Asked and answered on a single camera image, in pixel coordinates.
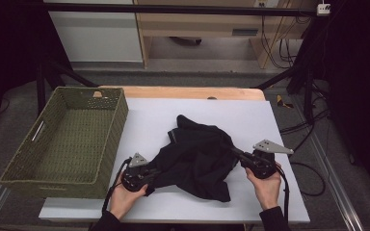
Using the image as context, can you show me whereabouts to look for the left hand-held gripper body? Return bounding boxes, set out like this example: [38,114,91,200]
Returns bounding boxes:
[120,152,157,193]

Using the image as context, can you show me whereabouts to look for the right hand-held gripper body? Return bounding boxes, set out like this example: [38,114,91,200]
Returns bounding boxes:
[240,139,295,180]

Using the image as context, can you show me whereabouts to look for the dark navy knit vest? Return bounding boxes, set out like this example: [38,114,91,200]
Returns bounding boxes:
[145,114,240,203]

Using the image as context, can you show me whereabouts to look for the green woven basket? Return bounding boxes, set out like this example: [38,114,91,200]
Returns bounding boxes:
[0,86,129,200]

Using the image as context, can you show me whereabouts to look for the person's right hand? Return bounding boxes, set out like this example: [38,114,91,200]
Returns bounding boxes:
[245,162,283,211]

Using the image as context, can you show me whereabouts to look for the person's left hand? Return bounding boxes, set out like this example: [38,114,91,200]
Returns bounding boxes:
[109,174,148,220]

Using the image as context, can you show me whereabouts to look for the yellow and black tape piece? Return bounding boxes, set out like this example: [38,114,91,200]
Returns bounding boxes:
[276,94,295,110]

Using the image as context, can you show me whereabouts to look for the black metal stand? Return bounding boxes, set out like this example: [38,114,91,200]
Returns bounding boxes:
[35,57,100,116]
[253,15,331,126]

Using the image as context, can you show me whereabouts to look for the black curtain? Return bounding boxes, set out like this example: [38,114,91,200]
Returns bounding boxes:
[0,0,73,136]
[321,0,370,196]

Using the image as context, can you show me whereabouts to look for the light wooden desk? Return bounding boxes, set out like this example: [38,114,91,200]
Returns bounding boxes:
[133,0,322,70]

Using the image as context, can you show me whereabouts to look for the white cabinet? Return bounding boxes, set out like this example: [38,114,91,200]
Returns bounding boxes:
[42,0,144,64]

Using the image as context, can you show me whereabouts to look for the black horizontal metal bar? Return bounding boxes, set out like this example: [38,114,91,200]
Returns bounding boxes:
[42,2,319,17]

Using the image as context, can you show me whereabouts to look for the left hand-held gripper cable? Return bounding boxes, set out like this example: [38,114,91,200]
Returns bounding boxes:
[101,157,133,216]

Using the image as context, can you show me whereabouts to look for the hand-held gripper cable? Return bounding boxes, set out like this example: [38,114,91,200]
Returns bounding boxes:
[101,157,133,216]
[276,165,292,224]

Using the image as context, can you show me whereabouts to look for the right hand-held gripper cable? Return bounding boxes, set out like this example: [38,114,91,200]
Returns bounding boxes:
[276,165,292,224]

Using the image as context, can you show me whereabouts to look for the black floor cable bundle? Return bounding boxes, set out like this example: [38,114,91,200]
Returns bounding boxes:
[278,109,331,136]

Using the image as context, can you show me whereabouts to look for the black floor cable loop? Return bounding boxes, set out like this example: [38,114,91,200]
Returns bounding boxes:
[288,160,327,197]

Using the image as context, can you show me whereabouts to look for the black cables behind desk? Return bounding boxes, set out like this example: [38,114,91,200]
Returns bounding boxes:
[259,13,303,70]

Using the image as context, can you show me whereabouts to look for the yellow cable behind desk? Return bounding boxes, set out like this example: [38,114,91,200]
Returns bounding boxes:
[263,0,291,68]

